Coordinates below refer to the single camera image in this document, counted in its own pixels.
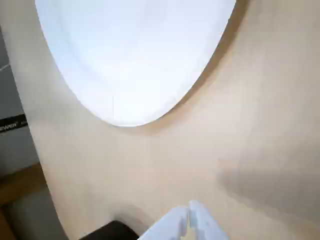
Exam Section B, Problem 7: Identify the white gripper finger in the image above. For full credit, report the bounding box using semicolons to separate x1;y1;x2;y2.
140;203;190;240
188;199;230;240

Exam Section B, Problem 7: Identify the black pot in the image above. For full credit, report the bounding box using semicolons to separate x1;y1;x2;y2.
81;219;140;240

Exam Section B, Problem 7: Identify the white dish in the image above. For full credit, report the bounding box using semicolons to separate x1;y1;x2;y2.
34;0;238;127

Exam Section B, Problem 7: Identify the wooden beam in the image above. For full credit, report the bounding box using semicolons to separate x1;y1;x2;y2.
0;161;48;210

